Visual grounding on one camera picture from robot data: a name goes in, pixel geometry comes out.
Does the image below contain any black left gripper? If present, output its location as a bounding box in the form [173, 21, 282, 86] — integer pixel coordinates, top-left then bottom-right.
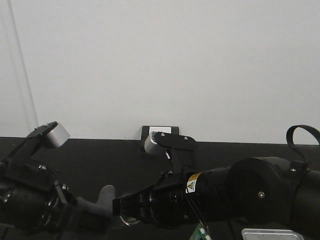
[37, 181, 113, 234]

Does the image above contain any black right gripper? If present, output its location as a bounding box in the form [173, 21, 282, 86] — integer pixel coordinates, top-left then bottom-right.
[112, 172, 200, 227]

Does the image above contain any small clear glass beaker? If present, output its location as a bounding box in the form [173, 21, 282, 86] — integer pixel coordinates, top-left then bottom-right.
[120, 191, 141, 227]

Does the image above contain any gray microfiber cloth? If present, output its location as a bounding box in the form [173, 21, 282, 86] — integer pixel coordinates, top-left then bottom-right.
[76, 185, 116, 220]

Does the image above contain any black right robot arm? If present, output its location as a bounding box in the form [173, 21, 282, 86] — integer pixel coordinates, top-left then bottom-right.
[112, 157, 320, 240]

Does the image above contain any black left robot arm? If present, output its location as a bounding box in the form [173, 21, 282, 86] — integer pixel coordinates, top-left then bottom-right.
[0, 180, 116, 240]

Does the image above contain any silver metal tray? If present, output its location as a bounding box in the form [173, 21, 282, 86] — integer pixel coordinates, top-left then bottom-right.
[241, 228, 304, 240]

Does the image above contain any green circuit board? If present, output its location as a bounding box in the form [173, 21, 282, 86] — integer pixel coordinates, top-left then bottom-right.
[189, 223, 212, 240]

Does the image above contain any black white power socket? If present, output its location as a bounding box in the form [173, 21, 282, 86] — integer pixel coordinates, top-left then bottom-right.
[140, 125, 180, 154]

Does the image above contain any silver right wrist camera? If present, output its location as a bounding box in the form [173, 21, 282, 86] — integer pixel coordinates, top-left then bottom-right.
[144, 131, 163, 155]

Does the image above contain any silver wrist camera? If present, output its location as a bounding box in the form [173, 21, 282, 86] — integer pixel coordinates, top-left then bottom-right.
[144, 131, 163, 155]
[41, 121, 70, 149]

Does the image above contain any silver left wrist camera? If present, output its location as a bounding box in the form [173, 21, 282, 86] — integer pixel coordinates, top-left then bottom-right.
[41, 121, 70, 149]

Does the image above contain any black strap cable loop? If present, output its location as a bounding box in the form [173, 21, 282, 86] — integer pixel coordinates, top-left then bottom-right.
[286, 124, 320, 166]

